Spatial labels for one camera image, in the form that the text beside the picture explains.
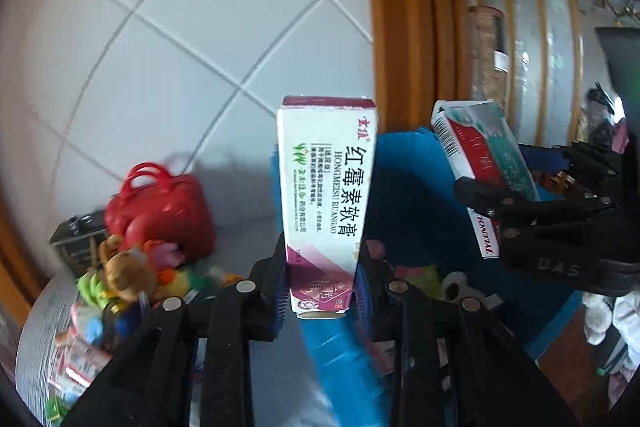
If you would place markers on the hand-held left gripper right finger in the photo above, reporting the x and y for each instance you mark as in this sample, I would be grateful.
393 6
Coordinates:
362 307

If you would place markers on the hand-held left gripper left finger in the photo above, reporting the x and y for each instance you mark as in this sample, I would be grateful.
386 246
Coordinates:
280 317

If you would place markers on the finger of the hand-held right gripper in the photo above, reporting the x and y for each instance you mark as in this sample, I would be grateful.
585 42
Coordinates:
480 194
545 157

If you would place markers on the red green toothpaste box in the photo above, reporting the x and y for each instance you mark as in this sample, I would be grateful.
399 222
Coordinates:
475 137

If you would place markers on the blue fabric storage box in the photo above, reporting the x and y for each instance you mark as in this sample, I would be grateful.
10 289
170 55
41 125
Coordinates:
415 207

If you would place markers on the white purple medicine box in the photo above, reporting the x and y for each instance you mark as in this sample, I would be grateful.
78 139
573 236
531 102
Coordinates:
325 187

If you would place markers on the grey striped desktop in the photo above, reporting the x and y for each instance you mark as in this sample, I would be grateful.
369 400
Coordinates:
240 227

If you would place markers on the pile of light clothes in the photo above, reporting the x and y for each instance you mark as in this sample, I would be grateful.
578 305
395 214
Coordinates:
615 322

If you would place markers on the white tape roll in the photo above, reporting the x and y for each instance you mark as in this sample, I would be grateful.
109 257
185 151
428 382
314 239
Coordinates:
452 287

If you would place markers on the orange green plush toy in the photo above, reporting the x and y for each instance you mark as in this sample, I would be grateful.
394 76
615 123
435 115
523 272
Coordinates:
187 279

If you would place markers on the brown glass jar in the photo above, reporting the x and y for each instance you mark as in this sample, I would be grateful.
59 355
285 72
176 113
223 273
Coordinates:
485 52

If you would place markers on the pink plush toy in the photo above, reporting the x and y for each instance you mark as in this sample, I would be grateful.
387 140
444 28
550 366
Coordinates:
162 252

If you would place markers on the red toy handbag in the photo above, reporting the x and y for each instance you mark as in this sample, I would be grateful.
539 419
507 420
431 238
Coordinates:
170 212

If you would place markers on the brown plush bear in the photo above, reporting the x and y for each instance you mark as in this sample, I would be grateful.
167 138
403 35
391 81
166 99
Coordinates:
127 269

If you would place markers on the pink white snack packet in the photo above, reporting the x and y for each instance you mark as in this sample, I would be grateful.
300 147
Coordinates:
80 357

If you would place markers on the dark green metal box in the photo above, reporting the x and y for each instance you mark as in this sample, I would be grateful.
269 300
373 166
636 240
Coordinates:
75 242

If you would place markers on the white padded headboard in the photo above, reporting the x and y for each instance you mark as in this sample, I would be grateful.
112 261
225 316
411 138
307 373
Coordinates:
200 32

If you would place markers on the wooden headboard frame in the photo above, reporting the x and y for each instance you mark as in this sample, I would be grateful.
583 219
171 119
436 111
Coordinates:
400 32

